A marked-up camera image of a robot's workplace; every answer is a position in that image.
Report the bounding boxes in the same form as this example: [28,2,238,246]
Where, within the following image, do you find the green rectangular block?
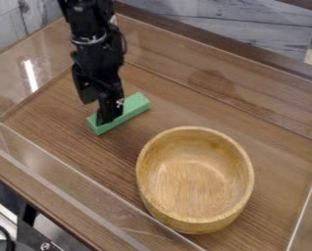
[87,92,151,135]

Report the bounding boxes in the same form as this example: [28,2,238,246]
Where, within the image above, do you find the black cable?
[0,223,16,251]

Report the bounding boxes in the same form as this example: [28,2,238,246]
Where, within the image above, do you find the black table leg bracket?
[18,203,64,251]

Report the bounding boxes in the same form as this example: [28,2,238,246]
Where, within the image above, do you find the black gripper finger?
[72,64,97,105]
[95,81,125,126]

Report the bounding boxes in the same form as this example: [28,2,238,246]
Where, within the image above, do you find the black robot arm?
[58,0,127,126]

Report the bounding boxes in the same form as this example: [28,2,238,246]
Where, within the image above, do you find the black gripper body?
[70,30,126,99]

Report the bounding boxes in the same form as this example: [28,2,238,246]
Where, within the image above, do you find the brown wooden bowl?
[137,126,255,234]

